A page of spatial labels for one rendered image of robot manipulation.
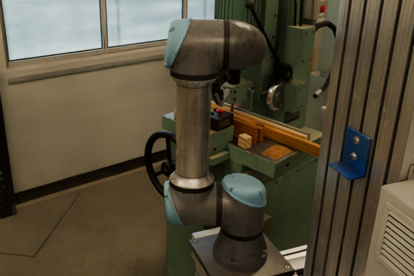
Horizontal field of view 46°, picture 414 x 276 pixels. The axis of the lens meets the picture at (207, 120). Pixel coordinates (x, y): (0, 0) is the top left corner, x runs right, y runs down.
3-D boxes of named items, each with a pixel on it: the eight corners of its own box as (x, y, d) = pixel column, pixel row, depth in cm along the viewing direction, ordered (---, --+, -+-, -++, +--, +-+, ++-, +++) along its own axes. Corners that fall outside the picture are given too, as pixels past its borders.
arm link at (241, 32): (279, 16, 108) (252, 40, 157) (230, 15, 108) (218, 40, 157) (278, 69, 109) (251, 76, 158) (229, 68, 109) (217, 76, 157)
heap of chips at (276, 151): (260, 153, 176) (260, 148, 175) (276, 145, 183) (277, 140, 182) (276, 159, 171) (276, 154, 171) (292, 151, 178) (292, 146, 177)
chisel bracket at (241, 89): (217, 103, 197) (218, 84, 194) (239, 96, 207) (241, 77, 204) (231, 108, 193) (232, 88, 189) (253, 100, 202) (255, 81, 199)
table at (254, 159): (143, 133, 203) (143, 121, 200) (196, 116, 223) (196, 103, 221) (257, 188, 164) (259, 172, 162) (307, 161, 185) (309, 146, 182)
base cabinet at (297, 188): (164, 286, 239) (164, 157, 212) (241, 237, 278) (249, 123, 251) (233, 338, 211) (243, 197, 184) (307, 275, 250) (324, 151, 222)
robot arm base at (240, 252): (276, 264, 132) (280, 233, 128) (226, 277, 126) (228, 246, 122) (251, 233, 144) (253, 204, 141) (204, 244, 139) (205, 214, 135)
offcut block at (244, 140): (238, 145, 182) (238, 134, 180) (244, 143, 183) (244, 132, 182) (244, 149, 179) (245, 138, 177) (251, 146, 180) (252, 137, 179)
